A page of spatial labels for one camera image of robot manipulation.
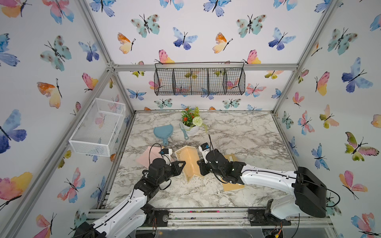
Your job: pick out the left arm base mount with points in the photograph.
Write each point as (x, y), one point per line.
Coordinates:
(157, 218)

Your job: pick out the white mesh wall basket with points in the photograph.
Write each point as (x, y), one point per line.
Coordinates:
(97, 131)

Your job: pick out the potted artificial flower plant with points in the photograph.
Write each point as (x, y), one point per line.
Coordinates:
(191, 121)

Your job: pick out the brown kraft envelope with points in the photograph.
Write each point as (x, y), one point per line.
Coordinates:
(230, 186)

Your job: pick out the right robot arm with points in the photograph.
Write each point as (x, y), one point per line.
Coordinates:
(305, 192)

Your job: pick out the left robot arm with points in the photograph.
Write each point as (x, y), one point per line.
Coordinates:
(134, 211)

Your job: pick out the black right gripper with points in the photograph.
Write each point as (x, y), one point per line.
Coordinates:
(207, 165)

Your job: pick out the black wire wall basket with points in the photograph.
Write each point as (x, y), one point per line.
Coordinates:
(199, 78)

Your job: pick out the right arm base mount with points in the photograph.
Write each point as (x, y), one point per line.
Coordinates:
(261, 217)

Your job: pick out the blue hand brush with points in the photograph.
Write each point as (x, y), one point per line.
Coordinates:
(186, 137)

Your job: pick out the blue dustpan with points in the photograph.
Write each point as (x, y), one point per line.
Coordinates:
(163, 133)

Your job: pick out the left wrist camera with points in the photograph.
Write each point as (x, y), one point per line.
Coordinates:
(166, 154)

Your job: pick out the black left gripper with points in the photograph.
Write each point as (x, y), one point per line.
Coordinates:
(174, 168)

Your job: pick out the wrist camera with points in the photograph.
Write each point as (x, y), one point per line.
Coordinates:
(166, 154)
(204, 149)

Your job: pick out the pink envelope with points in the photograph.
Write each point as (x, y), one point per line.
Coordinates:
(150, 154)

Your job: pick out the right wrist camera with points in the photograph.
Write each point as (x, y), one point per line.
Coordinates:
(204, 149)

